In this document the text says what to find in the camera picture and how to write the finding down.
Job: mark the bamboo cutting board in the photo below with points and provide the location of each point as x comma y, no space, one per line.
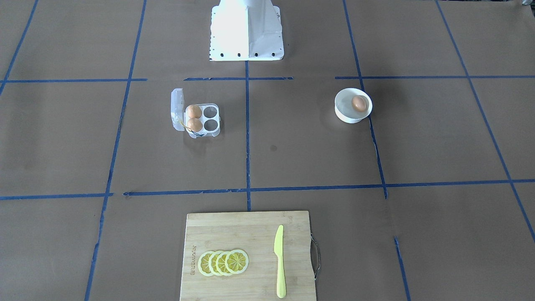
248,256

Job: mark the white round bowl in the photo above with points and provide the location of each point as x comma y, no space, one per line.
343,107

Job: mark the yellow plastic knife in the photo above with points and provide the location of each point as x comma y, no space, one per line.
281,290

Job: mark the clear plastic egg box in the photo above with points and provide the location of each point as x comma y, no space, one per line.
211,116

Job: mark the brown egg in box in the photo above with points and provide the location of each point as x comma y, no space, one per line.
195,124
194,111

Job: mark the brown egg from bowl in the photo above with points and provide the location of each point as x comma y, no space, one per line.
359,103

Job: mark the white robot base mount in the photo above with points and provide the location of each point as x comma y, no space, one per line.
246,30

